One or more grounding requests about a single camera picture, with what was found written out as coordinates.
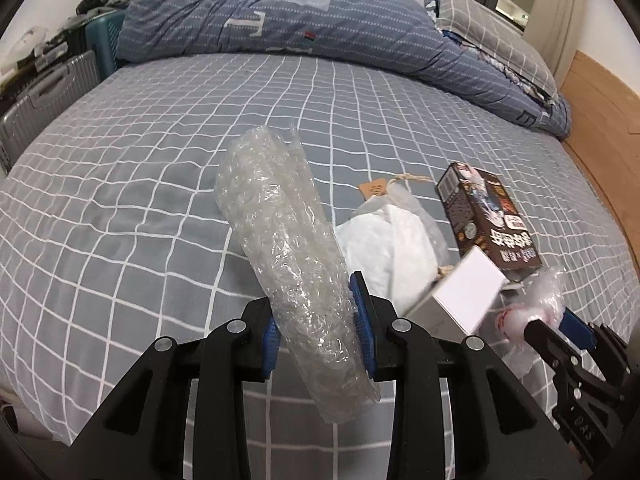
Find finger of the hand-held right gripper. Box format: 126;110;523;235
557;310;631;363
524;317;601;391

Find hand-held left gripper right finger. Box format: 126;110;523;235
349;271;583;480

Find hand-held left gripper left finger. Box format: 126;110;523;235
65;296;276;480

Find clear bag with red print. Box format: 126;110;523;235
492;266;568;376

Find white tissue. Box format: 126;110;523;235
334;207;443;306

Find clear bubble wrap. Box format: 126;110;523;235
214;119;382;425

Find small white box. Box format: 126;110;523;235
404;249;507;337

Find white bag with rope handle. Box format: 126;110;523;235
357;174;453;281

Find brown snack box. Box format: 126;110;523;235
435;162;543;273

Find wooden headboard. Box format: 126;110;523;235
557;50;640;261

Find grey checked pillow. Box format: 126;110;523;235
425;0;560;106

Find beige curtain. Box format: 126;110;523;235
522;0;601;81

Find blue striped duvet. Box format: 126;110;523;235
116;0;573;140

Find grey hard suitcase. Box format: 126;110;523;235
0;50;103;171

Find teal hard suitcase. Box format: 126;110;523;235
85;10;126;78

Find white round object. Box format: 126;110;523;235
0;25;41;71

